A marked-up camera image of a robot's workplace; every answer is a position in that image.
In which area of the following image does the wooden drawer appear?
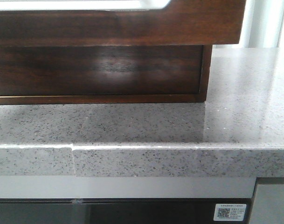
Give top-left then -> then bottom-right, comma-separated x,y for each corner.
0,44 -> 204,97
0,0 -> 246,47

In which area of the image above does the white curtain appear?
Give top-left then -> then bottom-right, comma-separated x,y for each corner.
213,0 -> 284,49

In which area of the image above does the dark wooden drawer cabinet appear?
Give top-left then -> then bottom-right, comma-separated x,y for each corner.
0,44 -> 213,105

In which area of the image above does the white QR code sticker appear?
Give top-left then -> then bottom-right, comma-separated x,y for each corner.
214,203 -> 247,221

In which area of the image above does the black glass oven door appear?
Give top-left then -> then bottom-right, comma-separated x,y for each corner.
0,198 -> 251,224

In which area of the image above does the grey cabinet panel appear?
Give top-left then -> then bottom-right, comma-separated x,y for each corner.
249,178 -> 284,224

